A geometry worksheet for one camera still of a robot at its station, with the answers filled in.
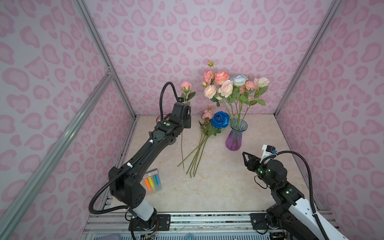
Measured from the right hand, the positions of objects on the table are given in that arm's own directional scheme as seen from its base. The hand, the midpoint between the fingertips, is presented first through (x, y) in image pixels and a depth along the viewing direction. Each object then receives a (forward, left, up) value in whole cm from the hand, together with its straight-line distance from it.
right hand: (244, 153), depth 75 cm
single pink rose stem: (+27, +30, +15) cm, 43 cm away
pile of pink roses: (+31, +18, -18) cm, 40 cm away
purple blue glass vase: (+16, +1, -10) cm, 19 cm away
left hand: (+18, +31, +10) cm, 37 cm away
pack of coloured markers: (-8, +50, -19) cm, 54 cm away
